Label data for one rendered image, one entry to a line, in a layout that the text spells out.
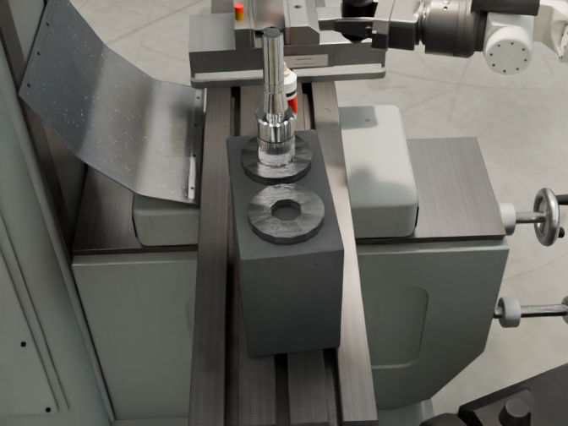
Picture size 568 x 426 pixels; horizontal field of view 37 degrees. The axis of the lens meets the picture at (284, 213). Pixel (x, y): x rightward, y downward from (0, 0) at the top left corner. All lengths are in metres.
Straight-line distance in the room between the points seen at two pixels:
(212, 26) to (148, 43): 1.84
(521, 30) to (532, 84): 1.93
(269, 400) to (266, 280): 0.16
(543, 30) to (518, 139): 1.60
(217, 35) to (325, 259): 0.66
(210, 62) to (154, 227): 0.30
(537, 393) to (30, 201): 0.90
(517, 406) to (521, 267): 1.12
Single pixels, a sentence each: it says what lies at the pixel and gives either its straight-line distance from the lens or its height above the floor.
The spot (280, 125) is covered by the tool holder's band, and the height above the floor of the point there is 1.20.
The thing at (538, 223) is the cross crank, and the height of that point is 0.60.
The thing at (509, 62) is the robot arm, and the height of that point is 1.12.
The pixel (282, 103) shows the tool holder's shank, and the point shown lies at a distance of 0.99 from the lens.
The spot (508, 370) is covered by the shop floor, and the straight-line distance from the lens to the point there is 2.27.
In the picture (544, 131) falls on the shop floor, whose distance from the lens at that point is 2.99.
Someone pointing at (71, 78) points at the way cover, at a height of 1.02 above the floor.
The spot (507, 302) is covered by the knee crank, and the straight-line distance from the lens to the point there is 1.69.
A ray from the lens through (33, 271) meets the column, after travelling 1.49.
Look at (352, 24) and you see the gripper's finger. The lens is 1.29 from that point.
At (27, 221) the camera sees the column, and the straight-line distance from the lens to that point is 1.41.
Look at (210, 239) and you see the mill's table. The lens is 1.22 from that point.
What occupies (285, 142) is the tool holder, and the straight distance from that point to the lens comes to 1.01.
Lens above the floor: 1.82
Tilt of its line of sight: 45 degrees down
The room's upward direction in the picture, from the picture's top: 2 degrees counter-clockwise
